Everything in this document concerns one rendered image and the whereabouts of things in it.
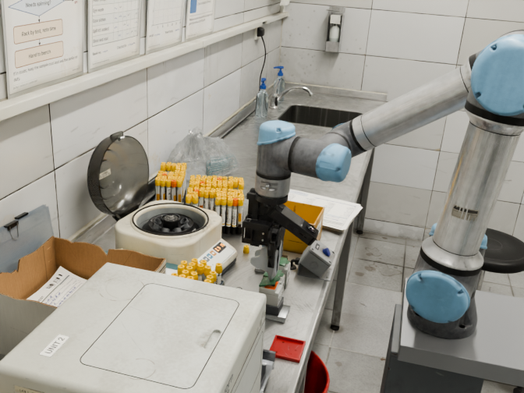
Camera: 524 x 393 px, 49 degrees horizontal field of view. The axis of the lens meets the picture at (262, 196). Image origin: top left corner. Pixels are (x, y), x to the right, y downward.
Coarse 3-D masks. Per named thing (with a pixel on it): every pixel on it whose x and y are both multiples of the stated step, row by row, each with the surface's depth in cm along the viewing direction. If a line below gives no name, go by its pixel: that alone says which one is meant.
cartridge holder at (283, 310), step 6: (282, 300) 135; (270, 306) 132; (276, 306) 132; (282, 306) 136; (288, 306) 136; (270, 312) 133; (276, 312) 132; (282, 312) 134; (288, 312) 135; (270, 318) 133; (276, 318) 133; (282, 318) 132
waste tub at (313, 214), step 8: (288, 200) 173; (296, 208) 173; (304, 208) 172; (312, 208) 171; (320, 208) 171; (304, 216) 173; (312, 216) 172; (320, 216) 167; (312, 224) 159; (320, 224) 169; (288, 232) 162; (320, 232) 172; (288, 240) 163; (296, 240) 162; (288, 248) 164; (296, 248) 163; (304, 248) 162
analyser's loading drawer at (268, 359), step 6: (264, 354) 114; (270, 354) 113; (264, 360) 114; (270, 360) 114; (264, 366) 108; (270, 366) 112; (264, 372) 108; (270, 372) 111; (264, 378) 109; (264, 384) 107
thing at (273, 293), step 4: (276, 284) 133; (260, 288) 132; (264, 288) 131; (268, 288) 132; (272, 288) 132; (276, 288) 132; (280, 288) 133; (260, 292) 132; (264, 292) 132; (268, 292) 132; (272, 292) 131; (276, 292) 131; (280, 292) 133; (268, 296) 132; (272, 296) 132; (276, 296) 131; (280, 296) 134; (268, 300) 132; (272, 300) 132; (276, 300) 132; (280, 300) 135; (268, 304) 133; (272, 304) 132; (276, 304) 132
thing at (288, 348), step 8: (280, 336) 127; (272, 344) 124; (280, 344) 125; (288, 344) 125; (296, 344) 125; (304, 344) 125; (280, 352) 122; (288, 352) 122; (296, 352) 123; (288, 360) 120; (296, 360) 120
